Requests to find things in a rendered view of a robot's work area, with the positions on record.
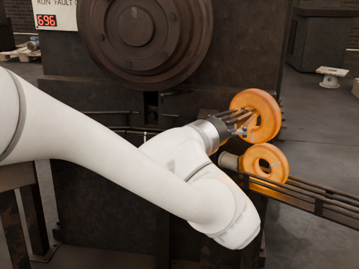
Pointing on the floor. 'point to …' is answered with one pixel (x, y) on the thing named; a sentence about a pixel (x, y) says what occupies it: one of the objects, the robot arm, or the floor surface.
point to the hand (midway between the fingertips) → (254, 111)
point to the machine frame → (182, 238)
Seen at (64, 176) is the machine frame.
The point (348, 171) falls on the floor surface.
